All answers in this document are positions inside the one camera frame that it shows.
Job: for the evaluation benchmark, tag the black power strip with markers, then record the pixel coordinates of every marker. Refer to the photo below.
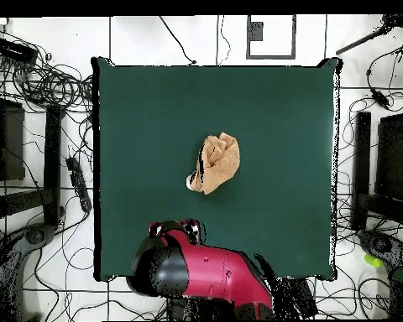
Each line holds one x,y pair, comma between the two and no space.
78,181

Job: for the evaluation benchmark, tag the grey square floor frame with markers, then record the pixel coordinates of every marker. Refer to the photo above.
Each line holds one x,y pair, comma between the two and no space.
270,57

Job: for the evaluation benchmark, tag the grey stand base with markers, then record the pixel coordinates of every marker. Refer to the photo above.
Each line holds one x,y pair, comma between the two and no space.
33,234

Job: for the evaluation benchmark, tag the dark grey floor socket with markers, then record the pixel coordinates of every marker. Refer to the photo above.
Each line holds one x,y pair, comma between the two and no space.
256,32

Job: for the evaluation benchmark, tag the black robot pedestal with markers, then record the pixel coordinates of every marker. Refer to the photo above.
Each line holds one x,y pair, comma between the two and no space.
201,310

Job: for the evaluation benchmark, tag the black power adapter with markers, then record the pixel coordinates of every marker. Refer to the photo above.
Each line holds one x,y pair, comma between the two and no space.
380,98

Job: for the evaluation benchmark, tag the black metal frame stand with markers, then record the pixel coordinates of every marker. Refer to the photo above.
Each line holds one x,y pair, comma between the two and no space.
52,161
362,161

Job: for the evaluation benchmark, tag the black tripod rod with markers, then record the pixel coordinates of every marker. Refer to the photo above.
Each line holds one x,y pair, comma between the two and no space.
359,42

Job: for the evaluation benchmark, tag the dark green table cloth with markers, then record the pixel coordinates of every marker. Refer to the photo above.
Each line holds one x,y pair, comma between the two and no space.
154,117

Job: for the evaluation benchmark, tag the green ball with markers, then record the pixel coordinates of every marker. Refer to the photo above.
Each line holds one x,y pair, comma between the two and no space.
372,261

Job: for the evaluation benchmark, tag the tan terry towel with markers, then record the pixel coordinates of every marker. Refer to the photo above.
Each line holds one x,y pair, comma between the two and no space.
221,164

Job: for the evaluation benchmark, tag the dark stand base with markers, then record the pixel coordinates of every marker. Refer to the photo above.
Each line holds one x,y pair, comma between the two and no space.
383,245

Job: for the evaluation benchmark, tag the black network switch box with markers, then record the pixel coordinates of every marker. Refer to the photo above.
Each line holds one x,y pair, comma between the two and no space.
15,50

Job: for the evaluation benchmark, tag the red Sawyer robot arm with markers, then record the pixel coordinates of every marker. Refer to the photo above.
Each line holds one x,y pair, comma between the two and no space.
215,268

